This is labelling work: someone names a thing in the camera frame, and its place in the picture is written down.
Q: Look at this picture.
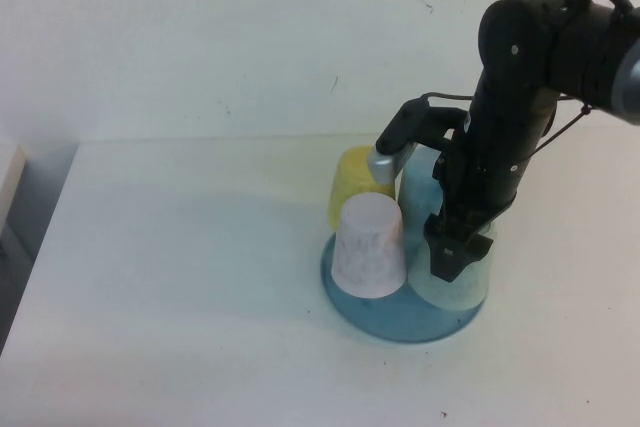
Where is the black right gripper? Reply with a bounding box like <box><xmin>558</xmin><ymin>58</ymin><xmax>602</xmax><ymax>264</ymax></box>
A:
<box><xmin>423</xmin><ymin>145</ymin><xmax>527</xmax><ymax>283</ymax></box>

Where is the green marbled plastic cup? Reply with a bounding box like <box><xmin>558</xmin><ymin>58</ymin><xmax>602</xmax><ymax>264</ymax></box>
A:
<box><xmin>408</xmin><ymin>219</ymin><xmax>501</xmax><ymax>309</ymax></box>

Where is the light blue marbled cup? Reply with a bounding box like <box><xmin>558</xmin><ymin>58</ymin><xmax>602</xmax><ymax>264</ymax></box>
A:
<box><xmin>398</xmin><ymin>146</ymin><xmax>446</xmax><ymax>248</ymax></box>

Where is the blue round cup stand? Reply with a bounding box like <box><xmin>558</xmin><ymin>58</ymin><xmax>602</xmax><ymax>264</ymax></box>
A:
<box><xmin>318</xmin><ymin>231</ymin><xmax>489</xmax><ymax>346</ymax></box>

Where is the pale pink marbled cup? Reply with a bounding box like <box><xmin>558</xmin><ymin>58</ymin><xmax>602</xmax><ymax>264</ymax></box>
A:
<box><xmin>330</xmin><ymin>192</ymin><xmax>406</xmax><ymax>299</ymax></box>

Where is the yellow plastic cup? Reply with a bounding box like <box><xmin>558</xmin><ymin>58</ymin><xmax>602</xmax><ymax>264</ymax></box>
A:
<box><xmin>326</xmin><ymin>145</ymin><xmax>396</xmax><ymax>233</ymax></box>

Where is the beige board edge strip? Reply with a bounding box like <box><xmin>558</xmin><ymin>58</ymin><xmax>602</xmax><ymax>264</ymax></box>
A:
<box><xmin>0</xmin><ymin>144</ymin><xmax>27</xmax><ymax>243</ymax></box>

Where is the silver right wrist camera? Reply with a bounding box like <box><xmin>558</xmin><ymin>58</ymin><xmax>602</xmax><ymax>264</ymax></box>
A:
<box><xmin>366</xmin><ymin>139</ymin><xmax>419</xmax><ymax>184</ymax></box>

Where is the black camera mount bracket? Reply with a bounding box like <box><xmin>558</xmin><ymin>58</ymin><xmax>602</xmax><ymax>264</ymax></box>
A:
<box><xmin>374</xmin><ymin>95</ymin><xmax>471</xmax><ymax>158</ymax></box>

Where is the thin black cable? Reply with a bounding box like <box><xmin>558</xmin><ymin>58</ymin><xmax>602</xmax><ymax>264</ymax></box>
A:
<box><xmin>524</xmin><ymin>91</ymin><xmax>596</xmax><ymax>161</ymax></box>

